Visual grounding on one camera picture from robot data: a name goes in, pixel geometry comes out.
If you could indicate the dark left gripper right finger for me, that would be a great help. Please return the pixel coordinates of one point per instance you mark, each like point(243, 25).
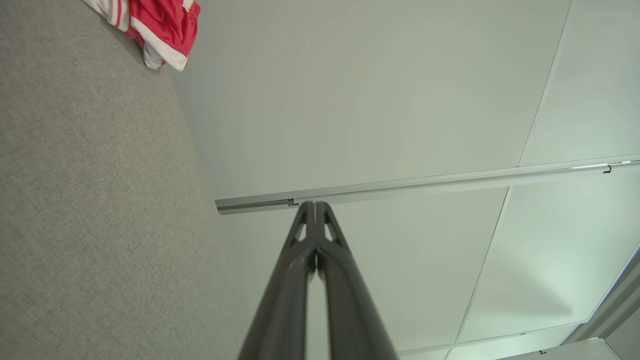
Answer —
point(350, 320)

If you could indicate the red shorts with white band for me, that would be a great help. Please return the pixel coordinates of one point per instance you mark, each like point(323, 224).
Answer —
point(170, 25)

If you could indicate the grey wall frame bar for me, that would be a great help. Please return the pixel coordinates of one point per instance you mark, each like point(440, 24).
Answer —
point(615, 300)

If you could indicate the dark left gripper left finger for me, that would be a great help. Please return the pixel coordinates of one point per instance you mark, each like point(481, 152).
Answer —
point(285, 310)

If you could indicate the grey metal partition post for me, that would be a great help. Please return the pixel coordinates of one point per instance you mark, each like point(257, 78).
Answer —
point(400, 186)

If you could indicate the red white lettered basketball jersey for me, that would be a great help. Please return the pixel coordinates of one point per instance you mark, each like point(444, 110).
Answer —
point(112, 10)

